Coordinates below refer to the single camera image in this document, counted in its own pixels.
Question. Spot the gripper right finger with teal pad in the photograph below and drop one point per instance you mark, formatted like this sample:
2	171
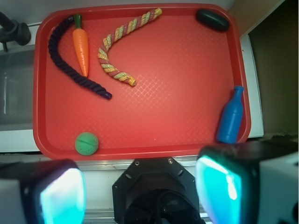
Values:
255	182

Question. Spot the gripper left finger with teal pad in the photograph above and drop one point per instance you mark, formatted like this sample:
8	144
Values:
43	192

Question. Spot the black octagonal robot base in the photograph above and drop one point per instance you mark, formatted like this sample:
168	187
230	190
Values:
156	191

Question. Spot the green ball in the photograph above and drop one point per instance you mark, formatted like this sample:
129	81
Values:
86	143

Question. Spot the blue toy bottle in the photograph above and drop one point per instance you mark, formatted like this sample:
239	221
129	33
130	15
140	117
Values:
231	118

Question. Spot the grey metal sink basin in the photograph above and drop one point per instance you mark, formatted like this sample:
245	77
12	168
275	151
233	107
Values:
16	89

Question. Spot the red plastic tray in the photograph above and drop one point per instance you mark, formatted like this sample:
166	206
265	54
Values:
185	74

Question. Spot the orange toy carrot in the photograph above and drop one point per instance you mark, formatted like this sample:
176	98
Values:
81	44

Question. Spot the black clamp knob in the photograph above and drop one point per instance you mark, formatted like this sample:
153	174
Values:
13	31

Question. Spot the dark green oval object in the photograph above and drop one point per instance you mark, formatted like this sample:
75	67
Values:
212	20

